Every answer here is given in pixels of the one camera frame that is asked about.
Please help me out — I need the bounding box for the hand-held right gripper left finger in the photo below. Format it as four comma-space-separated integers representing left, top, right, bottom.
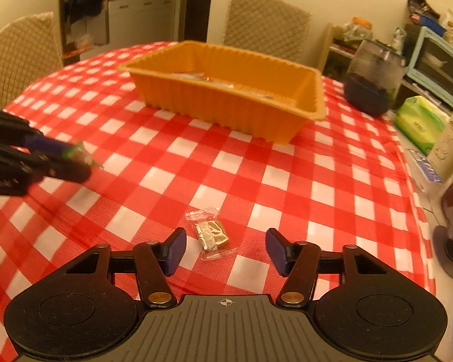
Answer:
66, 227, 187, 308

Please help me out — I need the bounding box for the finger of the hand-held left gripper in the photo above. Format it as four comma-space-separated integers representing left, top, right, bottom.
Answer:
0, 106, 84, 159
0, 147, 92, 197

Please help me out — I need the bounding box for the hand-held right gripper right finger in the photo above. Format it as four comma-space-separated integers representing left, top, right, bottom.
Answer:
266, 228, 389, 307

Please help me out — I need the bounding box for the small green candy packet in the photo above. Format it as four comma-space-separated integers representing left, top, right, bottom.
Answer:
62, 140, 104, 170

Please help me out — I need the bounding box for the clear candy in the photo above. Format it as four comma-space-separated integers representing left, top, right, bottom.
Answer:
185, 207, 238, 262

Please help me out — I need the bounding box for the orange plastic tray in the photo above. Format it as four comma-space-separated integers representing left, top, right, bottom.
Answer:
118, 40, 327, 144

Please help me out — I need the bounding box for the red white checkered tablecloth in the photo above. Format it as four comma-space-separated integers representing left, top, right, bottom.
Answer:
0, 41, 436, 362

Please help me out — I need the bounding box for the beige quilted chair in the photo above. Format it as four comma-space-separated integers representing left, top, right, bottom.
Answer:
223, 0, 313, 63
0, 12, 63, 110

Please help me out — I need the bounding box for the white cabinet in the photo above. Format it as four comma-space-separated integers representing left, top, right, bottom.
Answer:
58, 0, 189, 61

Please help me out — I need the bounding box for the blue white box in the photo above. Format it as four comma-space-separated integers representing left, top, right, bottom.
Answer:
406, 148, 444, 193

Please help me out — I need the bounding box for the grey phone stand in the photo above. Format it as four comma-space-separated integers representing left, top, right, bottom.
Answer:
433, 211, 453, 279

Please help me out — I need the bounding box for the green tissue pack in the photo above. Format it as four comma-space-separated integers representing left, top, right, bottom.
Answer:
394, 96, 449, 154

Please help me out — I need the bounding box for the dark glass jar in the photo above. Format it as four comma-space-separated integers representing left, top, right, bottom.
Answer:
343, 39, 406, 117

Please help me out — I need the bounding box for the dark door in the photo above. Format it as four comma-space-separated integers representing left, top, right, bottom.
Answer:
174, 0, 214, 44

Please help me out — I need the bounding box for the white thermos bottle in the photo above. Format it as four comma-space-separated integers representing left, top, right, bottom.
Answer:
426, 90, 453, 170

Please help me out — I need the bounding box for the jar with orange lid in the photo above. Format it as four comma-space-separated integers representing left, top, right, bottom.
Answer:
343, 17, 374, 42

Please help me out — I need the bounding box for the clear plastic bag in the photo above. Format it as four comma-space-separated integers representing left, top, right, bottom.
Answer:
392, 26, 407, 52

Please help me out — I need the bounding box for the light blue toaster oven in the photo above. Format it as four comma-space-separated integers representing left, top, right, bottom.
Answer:
404, 26, 453, 110

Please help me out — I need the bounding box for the white bowl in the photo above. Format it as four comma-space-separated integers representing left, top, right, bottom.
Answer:
424, 53, 448, 69

